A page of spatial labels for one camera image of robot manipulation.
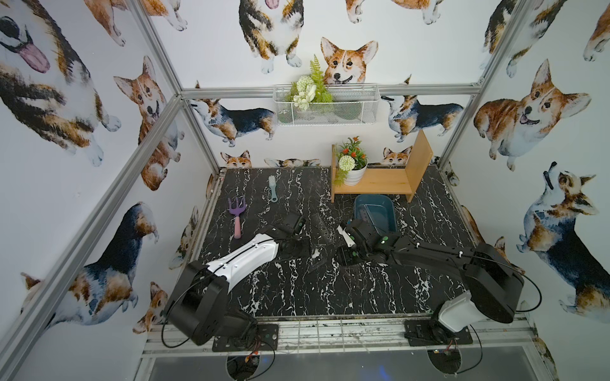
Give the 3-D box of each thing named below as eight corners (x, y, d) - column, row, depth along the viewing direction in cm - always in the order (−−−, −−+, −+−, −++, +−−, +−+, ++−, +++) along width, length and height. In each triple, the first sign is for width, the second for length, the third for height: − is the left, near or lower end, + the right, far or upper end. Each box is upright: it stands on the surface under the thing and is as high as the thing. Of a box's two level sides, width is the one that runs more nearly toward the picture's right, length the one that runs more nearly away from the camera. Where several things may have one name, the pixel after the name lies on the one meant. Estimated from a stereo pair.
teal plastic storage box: (355, 233, 100) (357, 226, 95) (352, 202, 110) (353, 194, 106) (396, 233, 100) (399, 226, 95) (389, 202, 110) (392, 194, 106)
